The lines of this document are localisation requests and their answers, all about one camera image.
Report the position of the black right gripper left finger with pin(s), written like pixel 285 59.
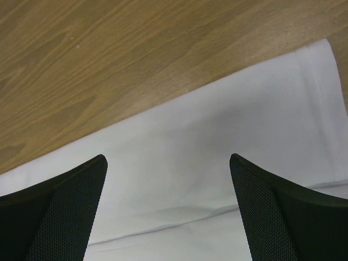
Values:
pixel 52 220

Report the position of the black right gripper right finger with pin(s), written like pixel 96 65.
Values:
pixel 286 221

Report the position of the white t shirt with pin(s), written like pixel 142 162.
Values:
pixel 168 193

